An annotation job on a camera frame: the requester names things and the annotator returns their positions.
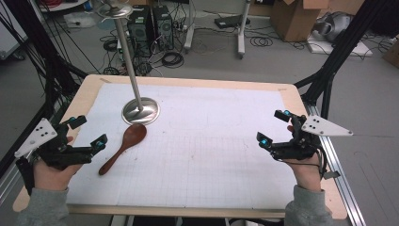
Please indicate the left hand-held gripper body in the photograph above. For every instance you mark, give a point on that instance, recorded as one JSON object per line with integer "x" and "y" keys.
{"x": 51, "y": 153}

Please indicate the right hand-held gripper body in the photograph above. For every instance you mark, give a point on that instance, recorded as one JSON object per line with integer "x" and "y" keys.
{"x": 301, "y": 147}

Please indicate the brown wooden spoon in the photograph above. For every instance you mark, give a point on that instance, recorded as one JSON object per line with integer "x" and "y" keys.
{"x": 133, "y": 135}

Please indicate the person's left hand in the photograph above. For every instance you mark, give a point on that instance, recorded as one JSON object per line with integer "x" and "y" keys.
{"x": 48, "y": 179}

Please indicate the person's right hand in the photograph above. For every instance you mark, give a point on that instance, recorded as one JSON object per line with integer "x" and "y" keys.
{"x": 307, "y": 175}

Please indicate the steel stand with round base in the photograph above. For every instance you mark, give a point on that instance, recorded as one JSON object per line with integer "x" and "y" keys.
{"x": 141, "y": 111}

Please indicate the white grid mat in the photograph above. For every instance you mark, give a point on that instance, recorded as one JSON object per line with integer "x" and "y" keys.
{"x": 194, "y": 150}

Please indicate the white stand leg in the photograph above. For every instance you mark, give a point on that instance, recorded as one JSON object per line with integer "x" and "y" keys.
{"x": 189, "y": 34}
{"x": 241, "y": 40}

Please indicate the white flat board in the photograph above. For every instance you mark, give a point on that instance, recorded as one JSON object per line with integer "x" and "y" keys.
{"x": 342, "y": 48}

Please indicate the large open cardboard box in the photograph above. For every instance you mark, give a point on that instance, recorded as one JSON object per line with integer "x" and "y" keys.
{"x": 293, "y": 22}

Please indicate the grey plastic device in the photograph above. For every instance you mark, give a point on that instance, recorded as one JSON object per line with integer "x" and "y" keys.
{"x": 335, "y": 25}

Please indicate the white cabinet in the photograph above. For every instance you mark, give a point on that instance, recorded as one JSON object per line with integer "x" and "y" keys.
{"x": 7, "y": 40}

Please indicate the black flat device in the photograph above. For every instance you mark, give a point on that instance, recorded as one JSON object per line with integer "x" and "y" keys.
{"x": 230, "y": 21}

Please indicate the black computer tower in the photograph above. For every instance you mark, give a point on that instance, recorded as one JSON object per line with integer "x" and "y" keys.
{"x": 163, "y": 26}
{"x": 139, "y": 29}

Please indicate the white round table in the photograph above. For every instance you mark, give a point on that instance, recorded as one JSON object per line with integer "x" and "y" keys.
{"x": 62, "y": 4}

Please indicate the small cardboard box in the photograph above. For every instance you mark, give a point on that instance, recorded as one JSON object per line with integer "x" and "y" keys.
{"x": 392, "y": 55}

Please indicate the aluminium rail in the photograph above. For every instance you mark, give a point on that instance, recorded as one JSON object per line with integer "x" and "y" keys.
{"x": 340, "y": 175}

